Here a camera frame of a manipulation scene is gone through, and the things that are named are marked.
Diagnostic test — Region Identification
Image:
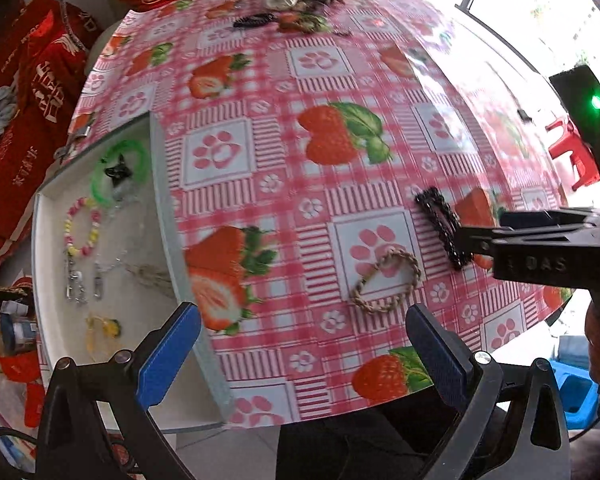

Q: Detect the tablecloth clamp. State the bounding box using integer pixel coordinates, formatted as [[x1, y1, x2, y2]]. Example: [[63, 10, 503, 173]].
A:
[[517, 108, 532, 122], [54, 112, 96, 160]]

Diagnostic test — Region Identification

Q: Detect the braided rope bracelet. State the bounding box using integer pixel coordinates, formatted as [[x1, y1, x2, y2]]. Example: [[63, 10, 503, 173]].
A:
[[349, 248, 424, 316]]

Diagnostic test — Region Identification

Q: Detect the clear crystal bead bracelet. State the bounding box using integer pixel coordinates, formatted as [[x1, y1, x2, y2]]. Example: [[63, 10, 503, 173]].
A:
[[92, 194, 150, 281]]

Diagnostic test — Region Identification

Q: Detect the silver metal clip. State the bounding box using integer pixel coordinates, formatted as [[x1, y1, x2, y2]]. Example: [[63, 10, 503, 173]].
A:
[[65, 254, 86, 306]]

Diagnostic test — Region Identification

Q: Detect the right tablecloth clamp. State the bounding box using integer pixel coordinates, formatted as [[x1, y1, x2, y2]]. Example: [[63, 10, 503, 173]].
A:
[[517, 108, 532, 122]]

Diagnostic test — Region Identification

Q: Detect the silver keychain charm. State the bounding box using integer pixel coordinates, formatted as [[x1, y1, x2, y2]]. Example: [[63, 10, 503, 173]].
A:
[[93, 262, 104, 301]]

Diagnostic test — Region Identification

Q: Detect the red plastic stool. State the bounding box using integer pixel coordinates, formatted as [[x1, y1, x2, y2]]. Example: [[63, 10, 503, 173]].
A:
[[545, 116, 600, 192]]

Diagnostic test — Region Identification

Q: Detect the black rectangular hair clip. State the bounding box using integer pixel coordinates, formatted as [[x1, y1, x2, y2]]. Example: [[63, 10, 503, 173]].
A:
[[414, 186, 472, 271]]

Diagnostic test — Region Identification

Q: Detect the red bed cover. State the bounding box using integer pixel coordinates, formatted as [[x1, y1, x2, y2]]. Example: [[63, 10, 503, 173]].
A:
[[0, 0, 100, 266]]

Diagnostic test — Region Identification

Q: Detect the left tablecloth clamp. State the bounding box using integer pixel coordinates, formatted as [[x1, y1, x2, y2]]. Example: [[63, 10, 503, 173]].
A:
[[54, 112, 96, 160]]

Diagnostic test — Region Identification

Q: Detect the pink yellow bead bracelet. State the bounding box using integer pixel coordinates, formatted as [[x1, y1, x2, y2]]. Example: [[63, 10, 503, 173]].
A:
[[63, 196, 103, 258]]

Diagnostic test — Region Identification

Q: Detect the pink strawberry tablecloth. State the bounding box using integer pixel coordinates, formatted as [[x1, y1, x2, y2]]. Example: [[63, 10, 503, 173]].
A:
[[76, 0, 567, 428]]

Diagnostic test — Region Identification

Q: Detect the yellow hair tie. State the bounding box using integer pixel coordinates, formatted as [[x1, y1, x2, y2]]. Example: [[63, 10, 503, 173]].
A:
[[83, 314, 124, 361]]

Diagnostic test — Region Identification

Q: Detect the white tray box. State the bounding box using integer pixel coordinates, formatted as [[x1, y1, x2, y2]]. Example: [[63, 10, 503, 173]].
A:
[[32, 112, 236, 434]]

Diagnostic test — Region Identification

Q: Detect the small black claw clip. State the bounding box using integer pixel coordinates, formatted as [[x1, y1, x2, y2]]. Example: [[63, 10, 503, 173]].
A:
[[104, 154, 133, 188]]

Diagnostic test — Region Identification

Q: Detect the black spiral hair tie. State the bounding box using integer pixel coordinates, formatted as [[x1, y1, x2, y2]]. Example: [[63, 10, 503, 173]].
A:
[[232, 12, 278, 30]]

